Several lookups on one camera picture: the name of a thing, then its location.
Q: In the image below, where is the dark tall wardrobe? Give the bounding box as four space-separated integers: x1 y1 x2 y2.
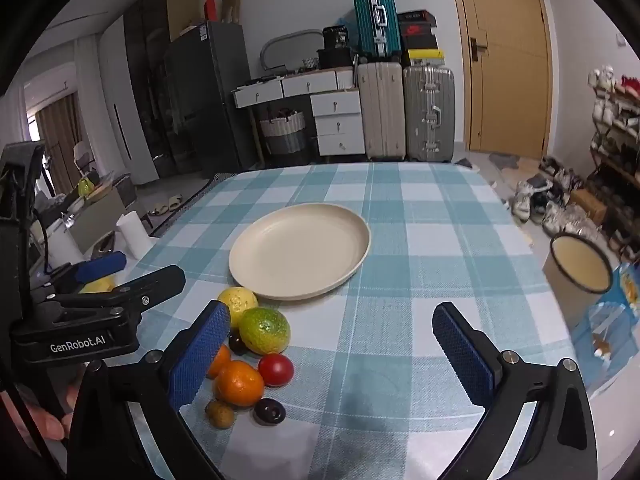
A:
124 0 201 177

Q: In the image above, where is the cream round plate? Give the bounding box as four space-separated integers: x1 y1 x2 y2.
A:
229 203 372 302

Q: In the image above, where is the white desk with drawers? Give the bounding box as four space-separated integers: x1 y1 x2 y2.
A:
231 66 369 157

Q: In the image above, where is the wooden shoe rack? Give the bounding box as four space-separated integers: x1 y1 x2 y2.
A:
586 65 640 263

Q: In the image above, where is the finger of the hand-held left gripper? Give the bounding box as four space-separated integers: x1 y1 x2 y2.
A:
47 264 187 328
50 251 127 293

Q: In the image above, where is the person's left hand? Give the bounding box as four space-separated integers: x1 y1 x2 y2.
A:
27 372 84 443

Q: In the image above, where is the orange tangerine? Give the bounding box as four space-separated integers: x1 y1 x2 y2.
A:
206 344 232 380
214 360 265 407

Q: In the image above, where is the grey suitcase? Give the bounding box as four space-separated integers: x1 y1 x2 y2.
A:
402 65 457 163

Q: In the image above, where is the oval mirror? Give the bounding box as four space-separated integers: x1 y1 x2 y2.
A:
260 29 324 69

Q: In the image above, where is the black and red shoe box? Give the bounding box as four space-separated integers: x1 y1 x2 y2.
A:
397 10 439 51

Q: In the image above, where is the dark refrigerator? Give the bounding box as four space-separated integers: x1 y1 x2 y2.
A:
164 21 257 177

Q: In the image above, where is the teal checked tablecloth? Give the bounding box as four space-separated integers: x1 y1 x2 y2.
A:
107 162 596 480

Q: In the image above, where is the black bag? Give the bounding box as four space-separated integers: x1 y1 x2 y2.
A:
317 25 359 69

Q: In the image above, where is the brown bin with black rim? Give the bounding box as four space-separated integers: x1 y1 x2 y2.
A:
542 233 614 323

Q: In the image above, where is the yellow and black box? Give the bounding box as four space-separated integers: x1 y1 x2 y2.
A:
402 48 446 67

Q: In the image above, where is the blue printed bag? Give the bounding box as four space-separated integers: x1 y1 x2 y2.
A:
586 264 640 363

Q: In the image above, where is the teal suitcase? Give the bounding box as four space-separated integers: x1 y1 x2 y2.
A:
351 0 402 59

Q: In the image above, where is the beige suitcase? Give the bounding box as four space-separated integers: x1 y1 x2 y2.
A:
356 61 407 162

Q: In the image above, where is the red tomato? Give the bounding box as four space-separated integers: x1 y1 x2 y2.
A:
257 353 294 387

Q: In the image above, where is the yellowish green orange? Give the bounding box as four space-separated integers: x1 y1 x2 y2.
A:
217 286 259 328

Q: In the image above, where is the white tall cabinet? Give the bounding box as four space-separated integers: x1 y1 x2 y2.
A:
99 15 160 187

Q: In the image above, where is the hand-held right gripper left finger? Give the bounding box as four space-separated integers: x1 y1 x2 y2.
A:
67 300 232 480

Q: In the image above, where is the yellow lemon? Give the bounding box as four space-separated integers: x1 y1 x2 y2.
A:
80 275 117 295

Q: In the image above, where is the wooden door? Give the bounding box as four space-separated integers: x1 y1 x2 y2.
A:
446 0 552 161

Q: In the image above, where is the woven laundry basket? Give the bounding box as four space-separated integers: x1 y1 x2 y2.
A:
259 111 307 155

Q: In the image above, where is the pile of floor shoes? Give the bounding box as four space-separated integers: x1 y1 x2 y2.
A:
507 155 617 252

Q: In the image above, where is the small brown kiwi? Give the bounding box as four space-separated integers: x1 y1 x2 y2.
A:
205 399 236 429

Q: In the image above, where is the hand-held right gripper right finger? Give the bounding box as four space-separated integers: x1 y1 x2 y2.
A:
432 302 598 480

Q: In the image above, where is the pair of beige slippers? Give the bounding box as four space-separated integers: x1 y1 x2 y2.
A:
149 194 185 217

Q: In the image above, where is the white paper towel roll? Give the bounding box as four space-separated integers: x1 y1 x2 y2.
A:
116 210 152 259

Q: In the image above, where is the brown curtain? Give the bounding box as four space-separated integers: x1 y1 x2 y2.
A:
34 91 82 197

